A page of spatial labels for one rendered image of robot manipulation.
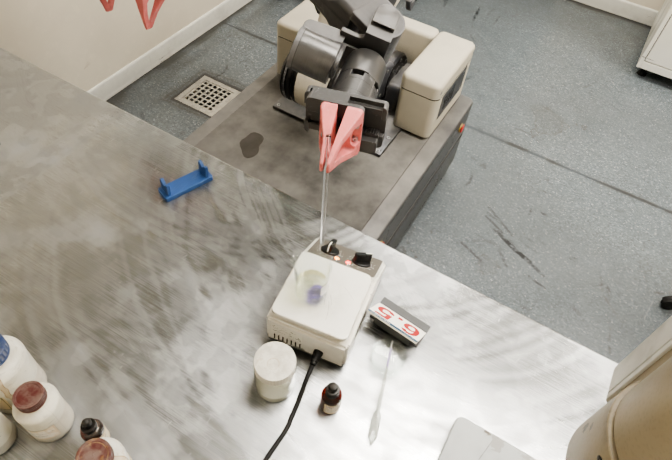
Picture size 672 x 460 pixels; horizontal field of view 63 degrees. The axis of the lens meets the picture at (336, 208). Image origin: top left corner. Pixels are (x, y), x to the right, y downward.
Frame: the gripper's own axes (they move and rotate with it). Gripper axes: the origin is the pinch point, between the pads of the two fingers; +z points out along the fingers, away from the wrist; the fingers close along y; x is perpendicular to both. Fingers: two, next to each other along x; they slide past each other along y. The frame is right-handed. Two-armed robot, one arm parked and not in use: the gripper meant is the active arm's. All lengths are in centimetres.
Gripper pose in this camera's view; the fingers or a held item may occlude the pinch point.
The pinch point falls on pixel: (326, 163)
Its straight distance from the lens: 62.9
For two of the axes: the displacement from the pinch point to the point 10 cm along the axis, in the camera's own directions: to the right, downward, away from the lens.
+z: -2.6, 7.3, -6.3
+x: -0.6, 6.4, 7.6
